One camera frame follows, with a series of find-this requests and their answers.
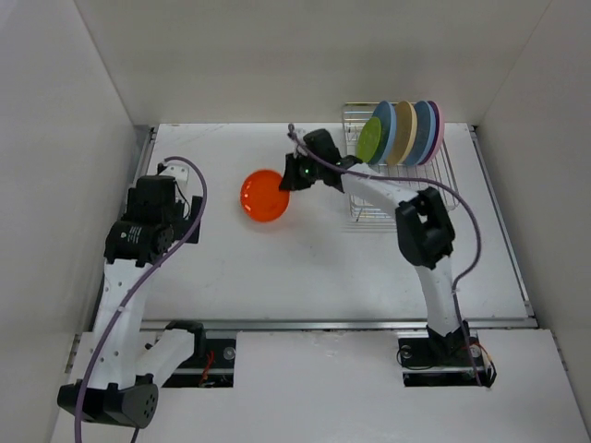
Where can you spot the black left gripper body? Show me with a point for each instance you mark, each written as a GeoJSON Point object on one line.
{"type": "Point", "coordinates": [176, 217]}

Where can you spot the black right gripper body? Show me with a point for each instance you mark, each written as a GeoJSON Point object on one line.
{"type": "Point", "coordinates": [308, 170]}

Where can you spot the orange plate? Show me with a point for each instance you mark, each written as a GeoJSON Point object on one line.
{"type": "Point", "coordinates": [261, 198]}

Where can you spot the green plate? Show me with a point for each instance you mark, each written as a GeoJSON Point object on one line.
{"type": "Point", "coordinates": [368, 142]}

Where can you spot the light blue plate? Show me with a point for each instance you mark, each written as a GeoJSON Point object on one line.
{"type": "Point", "coordinates": [385, 112]}

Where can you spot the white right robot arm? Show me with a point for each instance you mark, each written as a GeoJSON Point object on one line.
{"type": "Point", "coordinates": [424, 231]}

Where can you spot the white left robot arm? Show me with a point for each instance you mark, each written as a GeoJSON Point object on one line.
{"type": "Point", "coordinates": [120, 387]}

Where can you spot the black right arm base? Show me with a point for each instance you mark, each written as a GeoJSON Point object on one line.
{"type": "Point", "coordinates": [423, 368]}

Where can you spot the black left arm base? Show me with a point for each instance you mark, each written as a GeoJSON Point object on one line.
{"type": "Point", "coordinates": [215, 369]}

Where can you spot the beige plate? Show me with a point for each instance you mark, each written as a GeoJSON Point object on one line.
{"type": "Point", "coordinates": [405, 133]}

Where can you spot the pink plate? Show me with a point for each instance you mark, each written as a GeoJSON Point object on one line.
{"type": "Point", "coordinates": [439, 136]}

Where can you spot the purple plate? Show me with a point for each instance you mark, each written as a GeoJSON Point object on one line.
{"type": "Point", "coordinates": [427, 151]}

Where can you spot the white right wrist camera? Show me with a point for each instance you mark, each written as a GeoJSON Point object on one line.
{"type": "Point", "coordinates": [299, 134]}

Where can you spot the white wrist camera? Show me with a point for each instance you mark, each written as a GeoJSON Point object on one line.
{"type": "Point", "coordinates": [299, 134]}
{"type": "Point", "coordinates": [177, 170]}

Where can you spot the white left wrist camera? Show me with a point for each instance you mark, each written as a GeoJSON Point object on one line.
{"type": "Point", "coordinates": [177, 170]}

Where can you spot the silver wire dish rack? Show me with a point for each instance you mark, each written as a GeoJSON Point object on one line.
{"type": "Point", "coordinates": [437, 168]}

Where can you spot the aluminium table rail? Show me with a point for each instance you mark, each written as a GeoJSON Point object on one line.
{"type": "Point", "coordinates": [314, 267]}

